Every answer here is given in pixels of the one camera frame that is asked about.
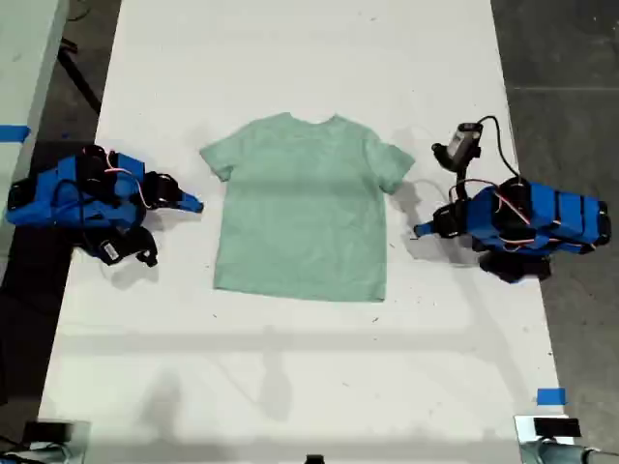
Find pale green T-shirt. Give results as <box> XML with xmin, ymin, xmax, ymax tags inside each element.
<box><xmin>199</xmin><ymin>111</ymin><xmax>417</xmax><ymax>304</ymax></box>

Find black stand legs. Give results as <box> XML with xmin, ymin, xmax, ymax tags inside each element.
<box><xmin>56</xmin><ymin>39</ymin><xmax>103</xmax><ymax>115</ymax></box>

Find pale side table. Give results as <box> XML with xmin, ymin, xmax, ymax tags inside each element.
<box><xmin>0</xmin><ymin>0</ymin><xmax>70</xmax><ymax>272</ymax></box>

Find small black box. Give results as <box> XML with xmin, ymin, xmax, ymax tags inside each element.
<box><xmin>533</xmin><ymin>418</ymin><xmax>581</xmax><ymax>439</ymax></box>
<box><xmin>22</xmin><ymin>421</ymin><xmax>74</xmax><ymax>442</ymax></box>

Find black camera stalk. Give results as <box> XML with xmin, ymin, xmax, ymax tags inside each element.
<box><xmin>453</xmin><ymin>161</ymin><xmax>474</xmax><ymax>204</ymax></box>
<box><xmin>126</xmin><ymin>225</ymin><xmax>160</xmax><ymax>269</ymax></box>

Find grey black camera box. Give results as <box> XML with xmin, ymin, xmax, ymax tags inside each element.
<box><xmin>431</xmin><ymin>123</ymin><xmax>484</xmax><ymax>171</ymax></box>

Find black labelled camera box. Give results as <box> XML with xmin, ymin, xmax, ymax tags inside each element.
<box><xmin>98</xmin><ymin>240</ymin><xmax>125</xmax><ymax>266</ymax></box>

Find black camera cable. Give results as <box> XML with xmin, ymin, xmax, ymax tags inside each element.
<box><xmin>476</xmin><ymin>114</ymin><xmax>521</xmax><ymax>178</ymax></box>

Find metal clamp bracket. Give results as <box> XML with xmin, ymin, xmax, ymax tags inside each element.
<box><xmin>513</xmin><ymin>414</ymin><xmax>619</xmax><ymax>464</ymax></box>
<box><xmin>0</xmin><ymin>419</ymin><xmax>92</xmax><ymax>464</ymax></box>

